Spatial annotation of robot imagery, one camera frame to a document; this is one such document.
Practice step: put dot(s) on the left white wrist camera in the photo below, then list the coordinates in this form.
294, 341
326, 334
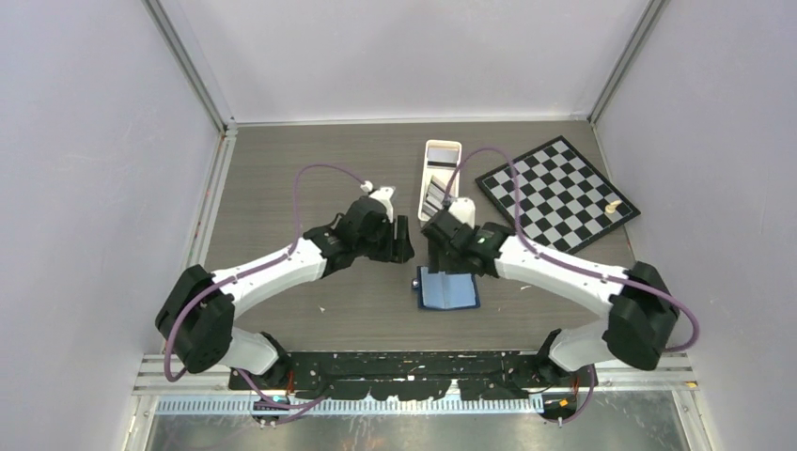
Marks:
383, 194

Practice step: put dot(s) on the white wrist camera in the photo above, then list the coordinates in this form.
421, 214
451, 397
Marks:
463, 209
383, 194

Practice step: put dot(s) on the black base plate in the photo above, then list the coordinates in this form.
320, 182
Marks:
409, 375

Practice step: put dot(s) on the aluminium frame rail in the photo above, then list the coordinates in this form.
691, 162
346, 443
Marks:
150, 379

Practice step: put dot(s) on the black white chessboard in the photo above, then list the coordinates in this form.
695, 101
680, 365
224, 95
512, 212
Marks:
559, 197

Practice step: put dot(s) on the beige chess piece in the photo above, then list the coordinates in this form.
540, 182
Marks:
611, 208

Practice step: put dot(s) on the silver card at tray end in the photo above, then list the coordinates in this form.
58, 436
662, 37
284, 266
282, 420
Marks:
443, 156

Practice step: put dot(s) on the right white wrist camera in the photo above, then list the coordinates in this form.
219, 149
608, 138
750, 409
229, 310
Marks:
463, 209

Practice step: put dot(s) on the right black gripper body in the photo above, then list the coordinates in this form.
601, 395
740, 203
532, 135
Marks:
477, 227

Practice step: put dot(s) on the grey cards in tray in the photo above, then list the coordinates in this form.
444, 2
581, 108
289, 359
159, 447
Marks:
434, 197

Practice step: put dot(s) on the blue card holder wallet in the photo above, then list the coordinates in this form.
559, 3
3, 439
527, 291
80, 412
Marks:
440, 291

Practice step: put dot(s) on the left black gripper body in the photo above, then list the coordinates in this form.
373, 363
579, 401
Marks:
380, 245

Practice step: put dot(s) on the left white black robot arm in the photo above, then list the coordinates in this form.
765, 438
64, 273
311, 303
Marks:
197, 318

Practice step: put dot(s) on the white plastic tray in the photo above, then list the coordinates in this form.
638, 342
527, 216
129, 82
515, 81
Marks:
444, 173

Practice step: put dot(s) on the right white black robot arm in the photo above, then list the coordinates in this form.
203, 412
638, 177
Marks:
634, 317

